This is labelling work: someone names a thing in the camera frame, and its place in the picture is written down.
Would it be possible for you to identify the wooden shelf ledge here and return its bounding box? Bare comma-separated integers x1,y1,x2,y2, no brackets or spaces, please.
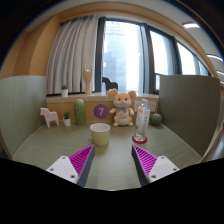
46,93,159,122

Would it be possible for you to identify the small potted plant on shelf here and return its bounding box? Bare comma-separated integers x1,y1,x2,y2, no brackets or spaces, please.
61,85,68,97

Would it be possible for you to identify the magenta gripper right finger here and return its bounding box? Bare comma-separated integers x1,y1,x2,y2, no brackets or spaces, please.
132,145,179,186

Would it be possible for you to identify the tall green cactus ornament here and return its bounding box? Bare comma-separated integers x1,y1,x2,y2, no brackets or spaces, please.
73,99,85,126

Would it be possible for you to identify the red round coaster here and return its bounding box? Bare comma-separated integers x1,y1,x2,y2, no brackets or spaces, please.
132,136,148,144

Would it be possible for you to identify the green divider panel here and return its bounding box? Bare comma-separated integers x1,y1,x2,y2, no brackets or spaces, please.
0,76,46,157
158,75,221,156

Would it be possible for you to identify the black horse figure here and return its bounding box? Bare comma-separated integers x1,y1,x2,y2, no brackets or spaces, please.
102,77,118,91

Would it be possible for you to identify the clear plastic water bottle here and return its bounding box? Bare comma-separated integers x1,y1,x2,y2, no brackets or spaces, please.
134,99,150,137

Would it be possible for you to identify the right green divider panel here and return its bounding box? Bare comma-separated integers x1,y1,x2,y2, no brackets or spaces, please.
158,75,221,156

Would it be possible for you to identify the pale yellow paper cup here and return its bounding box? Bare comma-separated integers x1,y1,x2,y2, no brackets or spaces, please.
90,123,110,146

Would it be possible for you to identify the yellow plush mouse toy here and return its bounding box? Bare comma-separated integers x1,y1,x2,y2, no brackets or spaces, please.
108,89,136,127

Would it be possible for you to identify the grey curtain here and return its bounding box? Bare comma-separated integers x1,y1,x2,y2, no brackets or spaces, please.
47,15,99,94

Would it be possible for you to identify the purple round number sign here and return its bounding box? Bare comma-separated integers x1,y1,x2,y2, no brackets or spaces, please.
94,104,109,119

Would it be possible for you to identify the small potted plant white pot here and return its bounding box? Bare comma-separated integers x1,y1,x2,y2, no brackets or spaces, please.
63,111,71,127

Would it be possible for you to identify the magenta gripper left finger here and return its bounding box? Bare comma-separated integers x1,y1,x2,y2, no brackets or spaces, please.
47,145,95,187

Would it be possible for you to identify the wooden hand sculpture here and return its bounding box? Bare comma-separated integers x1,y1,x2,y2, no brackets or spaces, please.
82,66,93,95

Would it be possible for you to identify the round green cactus ornament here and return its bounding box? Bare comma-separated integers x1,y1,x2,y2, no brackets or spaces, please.
150,113,162,126

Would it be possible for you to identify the pink wooden horse figure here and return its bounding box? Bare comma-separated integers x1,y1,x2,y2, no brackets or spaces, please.
40,108,59,127

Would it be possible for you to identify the left green divider panel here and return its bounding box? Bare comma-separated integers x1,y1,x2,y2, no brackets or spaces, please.
0,76,46,157

